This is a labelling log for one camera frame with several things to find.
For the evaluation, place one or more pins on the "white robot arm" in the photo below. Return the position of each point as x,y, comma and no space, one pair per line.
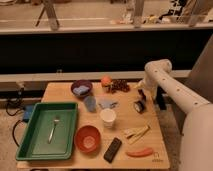
196,149

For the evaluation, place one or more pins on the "black brush with round head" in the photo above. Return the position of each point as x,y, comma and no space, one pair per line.
139,105

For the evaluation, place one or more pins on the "green plastic tray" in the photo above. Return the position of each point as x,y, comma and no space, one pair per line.
34,144

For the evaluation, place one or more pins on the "orange fruit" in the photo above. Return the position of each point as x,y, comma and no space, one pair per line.
106,81

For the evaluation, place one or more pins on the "bunch of dark grapes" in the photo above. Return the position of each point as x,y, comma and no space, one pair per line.
119,85

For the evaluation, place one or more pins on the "blue cloth piece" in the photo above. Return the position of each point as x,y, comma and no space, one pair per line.
107,103

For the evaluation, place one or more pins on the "blue plastic cup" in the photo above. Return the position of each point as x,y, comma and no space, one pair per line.
90,103

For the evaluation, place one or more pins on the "blue sponge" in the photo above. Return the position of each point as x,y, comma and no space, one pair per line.
81,90

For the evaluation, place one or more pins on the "purple bowl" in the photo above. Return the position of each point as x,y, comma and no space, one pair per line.
78,83

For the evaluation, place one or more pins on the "white paper cup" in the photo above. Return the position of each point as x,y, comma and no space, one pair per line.
108,116

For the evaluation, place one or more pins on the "wooden table board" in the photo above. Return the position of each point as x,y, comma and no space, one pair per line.
127,117

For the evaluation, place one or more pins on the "beige wooden clip tool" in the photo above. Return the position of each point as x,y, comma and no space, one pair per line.
134,134

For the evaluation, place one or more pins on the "orange bowl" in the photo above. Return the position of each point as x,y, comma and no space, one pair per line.
87,139

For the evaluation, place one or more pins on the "metal spoon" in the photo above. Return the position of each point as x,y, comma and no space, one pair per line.
55,122

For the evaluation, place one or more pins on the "black remote control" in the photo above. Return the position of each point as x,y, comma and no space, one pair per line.
112,150

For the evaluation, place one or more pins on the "orange carrot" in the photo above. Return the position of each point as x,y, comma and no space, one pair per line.
142,153

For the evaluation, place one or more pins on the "blue power box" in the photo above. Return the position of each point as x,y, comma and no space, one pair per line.
27,112

